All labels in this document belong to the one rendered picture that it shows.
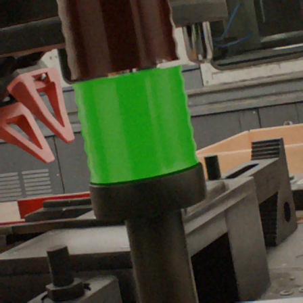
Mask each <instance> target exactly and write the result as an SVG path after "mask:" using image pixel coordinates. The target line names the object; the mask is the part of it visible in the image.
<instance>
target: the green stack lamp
mask: <svg viewBox="0 0 303 303"><path fill-rule="evenodd" d="M181 70H182V64H175V65H170V66H163V67H162V68H154V69H150V70H142V71H138V72H131V73H126V74H120V75H115V76H109V77H105V78H97V79H93V80H87V81H83V82H80V83H74V84H72V87H73V89H74V91H75V102H76V105H77V107H78V119H79V120H80V122H81V124H82V130H81V133H82V135H83V137H84V139H85V151H86V153H87V155H88V160H87V166H88V167H89V170H90V171H91V180H90V182H92V183H115V182H123V181H132V180H137V179H144V178H149V177H152V176H156V175H159V174H165V173H168V172H174V171H177V170H181V169H184V168H187V167H190V166H193V165H195V164H197V163H198V162H199V159H198V156H197V154H196V147H197V145H196V143H195V139H194V138H193V130H194V128H193V126H192V125H191V123H190V111H189V108H188V107H187V94H186V92H185V90H184V88H185V79H184V78H183V75H182V73H181Z"/></svg>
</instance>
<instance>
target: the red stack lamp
mask: <svg viewBox="0 0 303 303"><path fill-rule="evenodd" d="M56 1H57V4H58V16H59V18H60V19H61V21H62V33H63V35H64V37H65V49H66V51H67V54H68V65H69V68H70V70H71V80H73V79H78V78H86V77H90V76H97V75H102V74H109V73H114V72H122V71H125V70H132V69H137V68H144V66H150V65H156V64H162V63H166V62H172V61H177V60H181V58H180V55H179V53H178V45H179V43H178V41H177V38H176V37H175V27H176V26H175V25H174V22H173V21H172V9H171V6H170V4H169V2H168V0H56Z"/></svg>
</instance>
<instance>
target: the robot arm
mask: <svg viewBox="0 0 303 303"><path fill-rule="evenodd" d="M48 52H52V50H49V51H40V52H34V53H25V54H20V55H11V56H6V57H0V139H2V140H3V141H6V142H8V143H11V144H13V145H16V146H18V147H19V148H21V149H23V150H25V151H26V152H28V153H30V154H31V155H33V156H34V157H36V158H37V159H38V160H40V161H42V162H44V163H46V164H48V163H50V162H52V161H54V160H55V159H54V156H53V154H52V152H51V150H50V148H49V146H48V144H47V142H46V139H45V138H44V136H43V134H42V133H41V131H40V130H39V128H38V126H37V124H36V122H35V120H34V118H33V117H32V114H34V115H35V116H36V117H37V118H38V119H39V120H40V121H41V122H42V123H43V124H44V125H45V126H46V127H47V128H48V129H49V130H50V131H52V132H53V133H54V134H55V135H57V136H58V137H59V138H60V139H62V141H63V142H64V143H70V142H73V141H74V135H73V132H72V129H71V126H70V121H69V119H68V115H67V113H66V109H65V104H64V96H63V92H62V84H61V83H60V76H59V72H58V71H57V70H56V68H55V67H52V68H48V65H47V64H46V63H45V62H44V61H43V60H41V58H43V56H44V55H45V54H46V53H48ZM41 92H45V93H46V94H47V96H48V99H49V101H50V104H51V107H52V109H53V111H54V114H55V116H56V118H57V120H56V119H55V118H54V117H53V116H52V115H51V113H50V112H49V110H48V109H47V107H46V105H45V104H44V102H43V100H42V99H41V98H40V97H39V94H38V93H41ZM7 96H8V97H9V98H10V99H9V100H7V101H3V100H4V99H5V98H6V97H7ZM31 113H32V114H31ZM57 121H58V122H57ZM8 123H12V124H14V125H16V126H17V127H18V128H20V129H21V130H22V131H24V132H25V133H26V134H27V135H28V136H29V137H30V138H31V139H32V142H33V143H34V144H32V143H31V142H30V141H29V140H28V139H27V138H26V137H24V136H22V135H21V134H19V133H18V132H17V131H15V130H14V129H13V128H12V127H10V126H9V125H7V124H8Z"/></svg>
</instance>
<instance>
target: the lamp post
mask: <svg viewBox="0 0 303 303"><path fill-rule="evenodd" d="M89 192H90V196H91V203H92V207H93V214H94V217H95V218H96V219H98V220H110V221H113V220H124V221H125V225H126V232H127V236H128V240H129V247H130V251H131V258H132V262H133V269H134V274H135V280H137V288H138V292H139V299H140V303H199V302H198V298H197V292H196V287H195V279H194V276H193V269H192V264H191V261H190V256H189V248H188V245H187V238H186V233H185V226H184V222H183V215H182V209H184V208H188V207H190V206H194V205H196V204H198V203H200V202H202V201H204V200H205V199H206V198H207V197H208V190H207V186H206V179H205V174H204V167H203V164H202V163H201V162H198V163H197V164H195V165H193V166H190V167H187V168H184V169H181V170H177V171H174V172H168V173H165V174H159V175H156V176H152V177H149V178H144V179H137V180H132V181H123V182H115V183H92V182H90V183H89Z"/></svg>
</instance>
